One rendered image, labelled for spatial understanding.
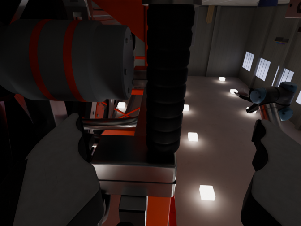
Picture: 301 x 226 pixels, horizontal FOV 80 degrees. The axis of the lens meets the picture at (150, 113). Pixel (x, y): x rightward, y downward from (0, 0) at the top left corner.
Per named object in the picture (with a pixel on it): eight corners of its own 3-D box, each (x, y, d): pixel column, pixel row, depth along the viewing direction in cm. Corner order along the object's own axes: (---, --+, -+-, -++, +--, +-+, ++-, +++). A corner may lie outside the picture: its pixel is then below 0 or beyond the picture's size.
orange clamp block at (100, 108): (71, 117, 58) (82, 123, 67) (96, 118, 58) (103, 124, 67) (75, 97, 60) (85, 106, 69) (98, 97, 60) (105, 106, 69)
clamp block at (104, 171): (87, 162, 18) (94, 197, 21) (178, 166, 18) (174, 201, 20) (101, 132, 22) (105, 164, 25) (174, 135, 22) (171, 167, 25)
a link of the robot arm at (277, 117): (269, 190, 85) (244, 92, 96) (289, 187, 87) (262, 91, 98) (292, 195, 74) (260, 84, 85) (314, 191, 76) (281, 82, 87)
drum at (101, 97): (-40, 19, 24) (1, 113, 31) (121, 22, 23) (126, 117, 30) (28, 17, 36) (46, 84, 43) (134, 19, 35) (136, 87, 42)
